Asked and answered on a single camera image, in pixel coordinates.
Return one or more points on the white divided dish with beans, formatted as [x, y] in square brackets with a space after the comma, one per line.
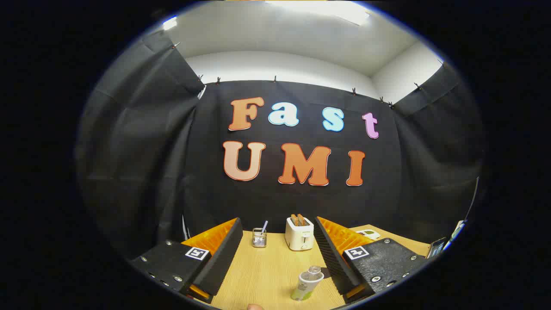
[370, 234]

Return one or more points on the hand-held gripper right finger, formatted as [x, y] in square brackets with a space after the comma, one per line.
[333, 262]

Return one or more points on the white blue device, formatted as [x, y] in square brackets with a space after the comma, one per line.
[457, 231]

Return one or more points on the clear juice bottle white label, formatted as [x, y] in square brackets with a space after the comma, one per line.
[306, 285]

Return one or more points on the white toaster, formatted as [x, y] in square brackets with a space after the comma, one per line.
[299, 239]

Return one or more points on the wooden table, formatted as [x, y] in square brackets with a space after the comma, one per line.
[267, 275]

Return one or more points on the dark phone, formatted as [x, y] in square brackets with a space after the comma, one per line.
[436, 248]

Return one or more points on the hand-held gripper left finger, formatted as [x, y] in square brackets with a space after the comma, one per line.
[224, 258]

